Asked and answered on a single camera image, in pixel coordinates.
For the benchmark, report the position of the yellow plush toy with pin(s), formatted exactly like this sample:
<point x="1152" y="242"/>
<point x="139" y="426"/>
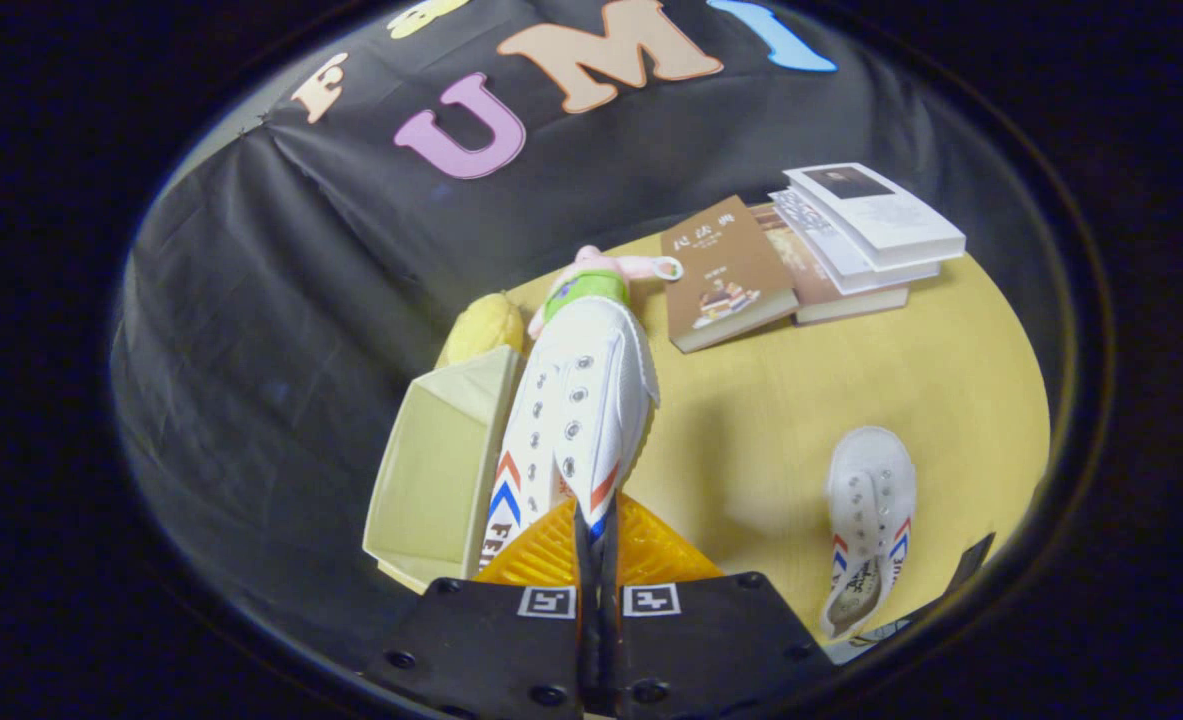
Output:
<point x="483" y="325"/>

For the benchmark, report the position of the white canvas shoe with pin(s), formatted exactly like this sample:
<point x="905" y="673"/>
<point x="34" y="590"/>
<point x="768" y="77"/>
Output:
<point x="591" y="370"/>
<point x="871" y="490"/>

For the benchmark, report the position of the pink plush toy green shirt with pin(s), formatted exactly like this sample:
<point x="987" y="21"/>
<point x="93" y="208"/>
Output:
<point x="591" y="285"/>

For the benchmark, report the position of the brown cover book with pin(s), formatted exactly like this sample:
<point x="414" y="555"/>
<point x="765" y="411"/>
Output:
<point x="726" y="270"/>

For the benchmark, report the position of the white book dark picture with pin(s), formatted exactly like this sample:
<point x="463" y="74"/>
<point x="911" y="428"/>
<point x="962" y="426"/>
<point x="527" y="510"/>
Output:
<point x="881" y="210"/>

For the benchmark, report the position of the black backdrop cloth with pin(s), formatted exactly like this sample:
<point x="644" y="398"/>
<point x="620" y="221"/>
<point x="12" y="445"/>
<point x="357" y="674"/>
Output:
<point x="251" y="350"/>

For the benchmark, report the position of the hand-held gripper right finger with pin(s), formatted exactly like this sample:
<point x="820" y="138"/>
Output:
<point x="721" y="640"/>

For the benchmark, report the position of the beige storage box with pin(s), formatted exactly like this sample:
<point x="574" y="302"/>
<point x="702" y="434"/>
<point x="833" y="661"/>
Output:
<point x="431" y="470"/>

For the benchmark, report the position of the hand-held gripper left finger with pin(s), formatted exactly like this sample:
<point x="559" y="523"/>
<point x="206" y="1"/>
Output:
<point x="491" y="650"/>

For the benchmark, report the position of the white patterned cover book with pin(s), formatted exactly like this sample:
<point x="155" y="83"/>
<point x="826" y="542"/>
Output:
<point x="831" y="245"/>

